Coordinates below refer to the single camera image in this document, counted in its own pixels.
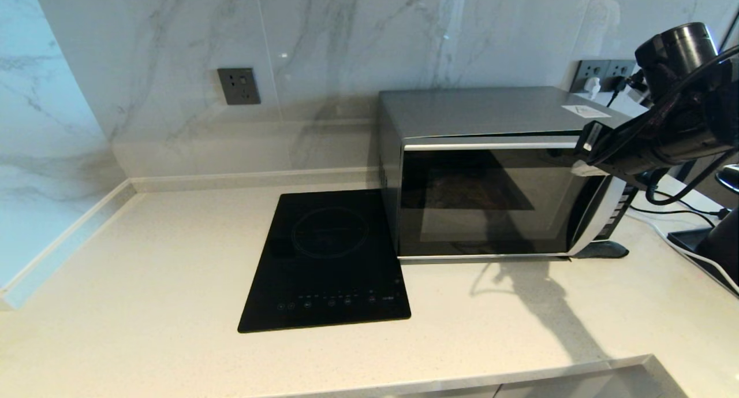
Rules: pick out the white paper sticker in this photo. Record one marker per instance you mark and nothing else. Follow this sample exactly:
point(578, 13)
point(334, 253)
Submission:
point(585, 111)

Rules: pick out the black rubber pad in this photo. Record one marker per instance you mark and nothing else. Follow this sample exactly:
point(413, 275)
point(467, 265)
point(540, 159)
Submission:
point(603, 250)

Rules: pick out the white power plug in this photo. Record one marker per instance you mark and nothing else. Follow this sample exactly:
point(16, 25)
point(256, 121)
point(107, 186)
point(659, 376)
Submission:
point(592, 87)

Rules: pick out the black power plug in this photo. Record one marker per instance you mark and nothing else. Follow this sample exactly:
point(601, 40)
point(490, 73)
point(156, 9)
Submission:
point(618, 86)

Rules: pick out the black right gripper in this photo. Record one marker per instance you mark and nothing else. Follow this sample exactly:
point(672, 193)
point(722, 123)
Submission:
point(620, 147)

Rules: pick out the grey double wall socket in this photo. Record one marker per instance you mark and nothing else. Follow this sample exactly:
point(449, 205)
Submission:
point(603, 68)

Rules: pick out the silver microwave oven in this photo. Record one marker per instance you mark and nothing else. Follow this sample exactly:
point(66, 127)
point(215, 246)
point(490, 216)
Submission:
point(491, 110)

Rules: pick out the black induction cooktop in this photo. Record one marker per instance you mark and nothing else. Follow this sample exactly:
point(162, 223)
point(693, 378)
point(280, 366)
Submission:
point(323, 259)

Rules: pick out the grey single wall socket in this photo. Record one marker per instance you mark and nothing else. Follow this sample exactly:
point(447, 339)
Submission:
point(238, 86)

